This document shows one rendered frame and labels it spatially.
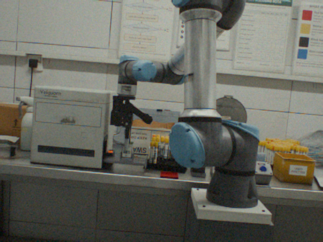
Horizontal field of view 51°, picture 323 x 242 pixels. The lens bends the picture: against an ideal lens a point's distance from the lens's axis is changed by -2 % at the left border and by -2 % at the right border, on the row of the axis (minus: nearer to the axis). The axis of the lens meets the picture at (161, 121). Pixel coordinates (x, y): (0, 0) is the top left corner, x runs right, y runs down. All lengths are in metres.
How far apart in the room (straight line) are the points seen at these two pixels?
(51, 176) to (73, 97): 0.31
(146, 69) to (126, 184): 0.43
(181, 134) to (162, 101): 1.06
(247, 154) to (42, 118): 0.78
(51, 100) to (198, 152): 0.69
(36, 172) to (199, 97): 0.73
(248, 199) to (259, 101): 1.09
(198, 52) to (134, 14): 1.08
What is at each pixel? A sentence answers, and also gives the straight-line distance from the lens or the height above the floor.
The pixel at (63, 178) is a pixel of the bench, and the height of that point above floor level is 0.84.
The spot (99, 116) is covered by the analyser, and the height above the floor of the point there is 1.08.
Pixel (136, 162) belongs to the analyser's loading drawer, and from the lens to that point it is 1.33.
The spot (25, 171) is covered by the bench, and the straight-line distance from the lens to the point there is 1.38.
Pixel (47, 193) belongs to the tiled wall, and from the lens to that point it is 2.12.
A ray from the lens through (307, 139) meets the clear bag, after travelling 1.96.
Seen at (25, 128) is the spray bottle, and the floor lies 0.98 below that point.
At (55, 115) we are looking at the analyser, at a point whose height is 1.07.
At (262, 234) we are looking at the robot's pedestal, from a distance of 0.99.
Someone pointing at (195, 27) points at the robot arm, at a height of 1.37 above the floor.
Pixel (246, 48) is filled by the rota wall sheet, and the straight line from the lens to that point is 1.98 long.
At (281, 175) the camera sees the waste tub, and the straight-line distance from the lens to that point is 1.46.
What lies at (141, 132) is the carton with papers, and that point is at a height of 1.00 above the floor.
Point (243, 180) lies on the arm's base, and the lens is 0.98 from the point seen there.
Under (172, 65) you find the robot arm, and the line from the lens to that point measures 1.24.
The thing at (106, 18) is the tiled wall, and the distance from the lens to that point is 1.98.
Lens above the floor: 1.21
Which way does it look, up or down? 6 degrees down
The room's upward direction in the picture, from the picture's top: 5 degrees clockwise
